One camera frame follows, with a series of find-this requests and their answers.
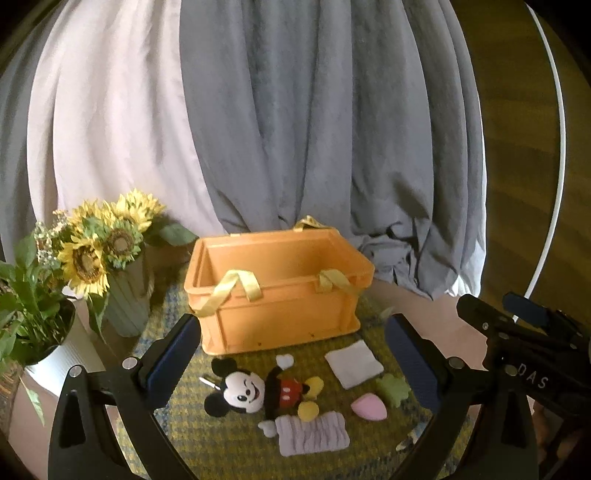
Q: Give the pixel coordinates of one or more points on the narrow grey curtain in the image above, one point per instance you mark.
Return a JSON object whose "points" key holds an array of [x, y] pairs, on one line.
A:
{"points": [[18, 161]]}

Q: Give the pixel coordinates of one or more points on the pale pink curtain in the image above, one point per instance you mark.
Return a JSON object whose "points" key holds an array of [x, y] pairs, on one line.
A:
{"points": [[120, 129]]}

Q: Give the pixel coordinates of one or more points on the white sheer curtain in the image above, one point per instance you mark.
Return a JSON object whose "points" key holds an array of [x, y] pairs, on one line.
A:
{"points": [[468, 284]]}

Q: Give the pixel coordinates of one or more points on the white hoop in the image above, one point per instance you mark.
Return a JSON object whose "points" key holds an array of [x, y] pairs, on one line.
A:
{"points": [[561, 115]]}

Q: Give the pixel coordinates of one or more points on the sunflower bouquet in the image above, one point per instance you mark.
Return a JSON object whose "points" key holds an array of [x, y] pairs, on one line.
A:
{"points": [[85, 263]]}

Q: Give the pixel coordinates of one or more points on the orange plastic crate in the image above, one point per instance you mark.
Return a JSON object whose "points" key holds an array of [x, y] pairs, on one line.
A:
{"points": [[286, 318]]}

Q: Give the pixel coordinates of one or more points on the wide grey curtain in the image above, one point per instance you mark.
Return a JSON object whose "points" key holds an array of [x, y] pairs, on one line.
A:
{"points": [[300, 115]]}

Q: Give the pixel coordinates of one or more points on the white cloth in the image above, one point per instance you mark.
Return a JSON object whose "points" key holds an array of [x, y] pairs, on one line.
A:
{"points": [[353, 364]]}

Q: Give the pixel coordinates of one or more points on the pink teardrop sponge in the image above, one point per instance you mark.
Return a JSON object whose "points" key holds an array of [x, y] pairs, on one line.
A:
{"points": [[367, 405]]}

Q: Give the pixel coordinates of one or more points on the patterned brown rug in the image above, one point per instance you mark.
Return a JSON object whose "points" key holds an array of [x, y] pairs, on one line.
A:
{"points": [[9, 378]]}

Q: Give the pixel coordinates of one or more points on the lavender knitted cloth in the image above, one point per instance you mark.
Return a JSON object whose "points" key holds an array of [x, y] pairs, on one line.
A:
{"points": [[311, 434]]}

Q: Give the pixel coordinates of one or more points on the white plant pot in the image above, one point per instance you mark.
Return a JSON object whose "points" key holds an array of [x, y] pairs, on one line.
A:
{"points": [[55, 362]]}

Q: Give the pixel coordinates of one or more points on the green potted plant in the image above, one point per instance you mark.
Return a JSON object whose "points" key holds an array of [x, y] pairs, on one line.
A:
{"points": [[27, 314]]}

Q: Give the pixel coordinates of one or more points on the mouse plush toy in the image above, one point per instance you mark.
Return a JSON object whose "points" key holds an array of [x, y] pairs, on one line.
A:
{"points": [[240, 390]]}

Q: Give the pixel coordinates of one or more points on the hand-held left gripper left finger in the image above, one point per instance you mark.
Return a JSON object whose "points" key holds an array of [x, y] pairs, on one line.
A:
{"points": [[178, 351]]}

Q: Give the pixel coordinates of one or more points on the green ribbed vase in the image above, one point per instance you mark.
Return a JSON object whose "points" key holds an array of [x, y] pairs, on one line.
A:
{"points": [[127, 304]]}

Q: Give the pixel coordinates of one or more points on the green flower-shaped sponge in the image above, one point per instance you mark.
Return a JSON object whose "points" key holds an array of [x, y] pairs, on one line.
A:
{"points": [[392, 390]]}

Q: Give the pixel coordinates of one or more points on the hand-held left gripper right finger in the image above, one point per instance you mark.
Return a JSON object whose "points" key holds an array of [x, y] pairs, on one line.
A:
{"points": [[412, 362]]}

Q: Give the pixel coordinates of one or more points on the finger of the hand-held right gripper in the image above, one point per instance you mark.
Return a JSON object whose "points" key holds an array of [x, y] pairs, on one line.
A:
{"points": [[526, 308], [480, 316]]}

